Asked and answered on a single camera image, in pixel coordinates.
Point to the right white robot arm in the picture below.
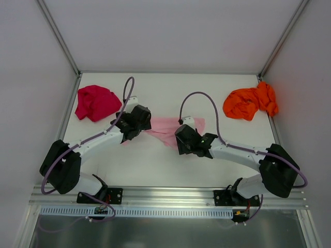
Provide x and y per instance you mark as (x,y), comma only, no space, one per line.
(276,170)

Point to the magenta t shirt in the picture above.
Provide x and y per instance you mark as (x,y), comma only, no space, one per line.
(96,103)

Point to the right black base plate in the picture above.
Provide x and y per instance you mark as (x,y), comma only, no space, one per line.
(229,198)

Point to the pink t shirt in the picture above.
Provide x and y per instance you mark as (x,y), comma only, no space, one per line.
(163,129)

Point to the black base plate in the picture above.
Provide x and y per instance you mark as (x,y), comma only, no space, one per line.
(229,198)
(108,195)

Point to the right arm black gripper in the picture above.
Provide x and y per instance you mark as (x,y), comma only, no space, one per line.
(181,146)

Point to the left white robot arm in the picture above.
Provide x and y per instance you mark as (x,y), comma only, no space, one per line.
(61,169)

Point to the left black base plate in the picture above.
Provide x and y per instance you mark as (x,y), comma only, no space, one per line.
(108,195)

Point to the aluminium frame post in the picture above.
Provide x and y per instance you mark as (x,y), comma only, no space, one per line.
(284,36)
(57,35)

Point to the left aluminium frame post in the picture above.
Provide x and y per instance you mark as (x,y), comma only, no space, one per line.
(57,35)

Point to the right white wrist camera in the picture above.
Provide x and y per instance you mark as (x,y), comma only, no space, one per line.
(187,121)

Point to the orange t shirt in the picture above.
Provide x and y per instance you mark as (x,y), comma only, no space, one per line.
(244,103)

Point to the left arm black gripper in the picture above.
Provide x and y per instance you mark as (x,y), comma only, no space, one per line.
(143,126)

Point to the front aluminium rail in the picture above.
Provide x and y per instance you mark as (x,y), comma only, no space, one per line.
(172,197)

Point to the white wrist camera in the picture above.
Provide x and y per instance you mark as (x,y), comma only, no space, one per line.
(187,121)
(132,102)

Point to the right aluminium frame post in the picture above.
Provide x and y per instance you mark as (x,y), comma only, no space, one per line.
(284,36)

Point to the white slotted cable duct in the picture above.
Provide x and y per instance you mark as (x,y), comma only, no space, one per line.
(138,212)

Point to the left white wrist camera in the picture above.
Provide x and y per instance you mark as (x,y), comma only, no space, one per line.
(132,102)

